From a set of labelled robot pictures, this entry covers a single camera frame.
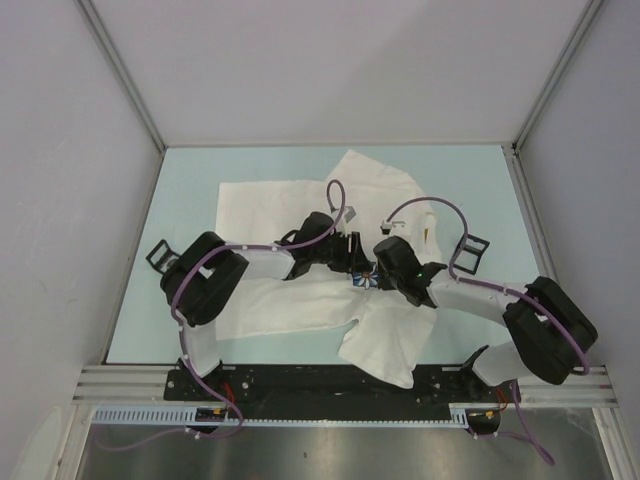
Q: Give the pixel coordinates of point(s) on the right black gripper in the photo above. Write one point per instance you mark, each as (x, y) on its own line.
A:
(382, 283)

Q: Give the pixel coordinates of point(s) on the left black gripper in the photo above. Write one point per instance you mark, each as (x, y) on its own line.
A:
(353, 261)

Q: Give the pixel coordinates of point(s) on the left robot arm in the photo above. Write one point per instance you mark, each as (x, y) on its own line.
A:
(208, 283)

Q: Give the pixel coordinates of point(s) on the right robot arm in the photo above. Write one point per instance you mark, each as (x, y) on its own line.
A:
(549, 334)

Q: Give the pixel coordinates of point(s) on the white t-shirt with flower print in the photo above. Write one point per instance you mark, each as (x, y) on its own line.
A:
(388, 334)

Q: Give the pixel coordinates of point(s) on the right black display box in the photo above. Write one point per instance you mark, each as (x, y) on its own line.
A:
(471, 251)

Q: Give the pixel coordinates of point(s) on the black display box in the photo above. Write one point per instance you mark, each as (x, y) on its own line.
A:
(161, 257)
(471, 251)

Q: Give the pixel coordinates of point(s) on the left black display box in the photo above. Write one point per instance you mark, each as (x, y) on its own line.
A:
(161, 257)

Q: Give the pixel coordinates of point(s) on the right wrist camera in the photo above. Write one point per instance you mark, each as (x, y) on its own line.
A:
(399, 228)

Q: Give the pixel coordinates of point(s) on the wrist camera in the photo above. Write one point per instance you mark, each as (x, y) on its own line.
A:
(348, 214)
(399, 228)

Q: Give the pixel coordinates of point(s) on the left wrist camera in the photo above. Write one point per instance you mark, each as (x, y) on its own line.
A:
(348, 214)

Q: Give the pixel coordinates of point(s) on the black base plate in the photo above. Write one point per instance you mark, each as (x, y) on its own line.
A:
(346, 392)

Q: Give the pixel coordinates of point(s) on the aluminium front rail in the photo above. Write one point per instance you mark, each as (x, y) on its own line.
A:
(132, 384)

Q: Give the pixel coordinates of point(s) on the grey slotted cable duct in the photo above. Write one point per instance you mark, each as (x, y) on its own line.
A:
(481, 421)

